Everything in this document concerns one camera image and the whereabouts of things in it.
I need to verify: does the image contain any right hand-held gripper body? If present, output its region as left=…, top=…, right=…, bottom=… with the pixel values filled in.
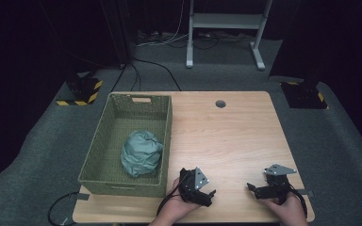
left=254, top=163, right=298, bottom=205

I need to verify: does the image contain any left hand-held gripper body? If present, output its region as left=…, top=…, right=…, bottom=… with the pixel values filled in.
left=178, top=167, right=212, bottom=205

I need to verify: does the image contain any teal cloth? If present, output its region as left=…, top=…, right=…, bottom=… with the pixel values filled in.
left=120, top=130, right=164, bottom=179

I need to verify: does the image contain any green woven basket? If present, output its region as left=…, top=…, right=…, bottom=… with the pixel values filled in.
left=77, top=92, right=173, bottom=199

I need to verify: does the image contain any person's left hand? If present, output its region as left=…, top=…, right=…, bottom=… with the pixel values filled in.
left=160, top=177, right=202, bottom=221

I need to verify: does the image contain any person's right hand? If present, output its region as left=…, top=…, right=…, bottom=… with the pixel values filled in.
left=257, top=191, right=309, bottom=226

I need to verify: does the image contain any gray tape strip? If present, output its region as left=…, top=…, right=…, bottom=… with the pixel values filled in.
left=74, top=192, right=91, bottom=202
left=296, top=188, right=315, bottom=198

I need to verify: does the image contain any black yellow striped stand base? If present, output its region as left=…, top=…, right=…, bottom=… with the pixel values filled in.
left=278, top=80, right=330, bottom=110
left=55, top=73, right=104, bottom=107

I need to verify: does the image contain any white metal stand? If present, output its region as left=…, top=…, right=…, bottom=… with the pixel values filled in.
left=185, top=0, right=273, bottom=71

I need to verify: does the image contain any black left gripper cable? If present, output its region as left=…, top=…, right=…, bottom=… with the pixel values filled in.
left=156, top=175, right=189, bottom=218

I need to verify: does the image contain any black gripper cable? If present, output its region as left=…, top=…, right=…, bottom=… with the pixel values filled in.
left=287, top=183, right=309, bottom=218
left=156, top=175, right=189, bottom=218

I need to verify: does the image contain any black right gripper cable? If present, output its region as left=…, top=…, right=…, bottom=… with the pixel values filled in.
left=287, top=183, right=309, bottom=218

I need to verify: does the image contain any black floor cable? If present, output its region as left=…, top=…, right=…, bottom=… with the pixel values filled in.
left=110, top=56, right=183, bottom=92

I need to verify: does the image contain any black looped cable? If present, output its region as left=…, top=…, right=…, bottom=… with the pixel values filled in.
left=47, top=191, right=83, bottom=226

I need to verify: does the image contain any white floor cable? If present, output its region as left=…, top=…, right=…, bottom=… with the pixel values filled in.
left=135, top=0, right=190, bottom=49

